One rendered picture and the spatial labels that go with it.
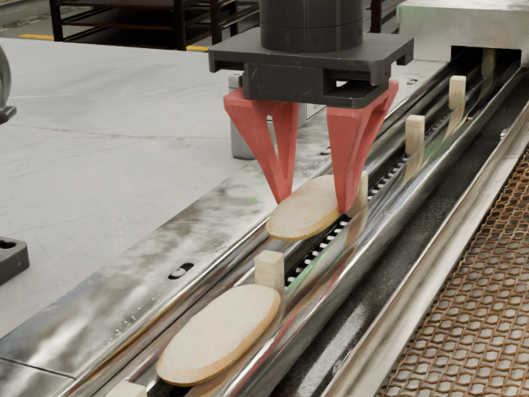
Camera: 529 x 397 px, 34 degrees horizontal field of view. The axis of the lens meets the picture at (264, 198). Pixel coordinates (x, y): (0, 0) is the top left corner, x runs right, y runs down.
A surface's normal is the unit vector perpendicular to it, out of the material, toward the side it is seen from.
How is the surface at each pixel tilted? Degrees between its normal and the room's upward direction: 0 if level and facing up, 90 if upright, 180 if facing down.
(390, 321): 80
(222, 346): 25
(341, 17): 90
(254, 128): 112
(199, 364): 20
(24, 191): 0
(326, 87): 90
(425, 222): 0
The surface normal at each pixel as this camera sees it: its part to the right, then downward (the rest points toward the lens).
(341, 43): 0.53, 0.30
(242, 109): -0.39, 0.67
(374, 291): -0.04, -0.93
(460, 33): -0.43, 0.35
